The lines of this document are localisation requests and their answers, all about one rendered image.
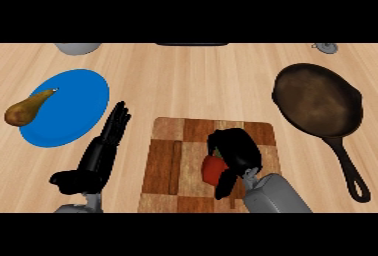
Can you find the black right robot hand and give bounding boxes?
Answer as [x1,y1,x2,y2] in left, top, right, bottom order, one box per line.
[206,127,265,201]

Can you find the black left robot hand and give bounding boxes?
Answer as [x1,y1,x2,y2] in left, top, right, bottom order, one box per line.
[49,100,133,196]

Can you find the red bell pepper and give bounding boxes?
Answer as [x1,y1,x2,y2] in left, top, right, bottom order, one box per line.
[201,148,231,186]

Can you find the checkered wooden cutting board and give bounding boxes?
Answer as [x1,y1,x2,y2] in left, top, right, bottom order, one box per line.
[136,116,284,214]

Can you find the dark cast iron pan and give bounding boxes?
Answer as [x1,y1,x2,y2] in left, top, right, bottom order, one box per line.
[271,62,373,204]

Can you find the blue round plate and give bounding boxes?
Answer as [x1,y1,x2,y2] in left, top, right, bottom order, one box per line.
[18,68,111,149]

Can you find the brown pear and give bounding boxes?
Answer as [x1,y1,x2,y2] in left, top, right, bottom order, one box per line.
[3,87,61,127]

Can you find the grey rounded bowl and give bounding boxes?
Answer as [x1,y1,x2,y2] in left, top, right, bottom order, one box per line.
[54,43,104,57]

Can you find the dark flat appliance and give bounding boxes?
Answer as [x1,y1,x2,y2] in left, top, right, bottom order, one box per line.
[154,42,231,47]

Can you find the small grey fixture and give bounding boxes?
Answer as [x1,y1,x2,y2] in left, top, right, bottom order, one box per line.
[311,43,342,55]

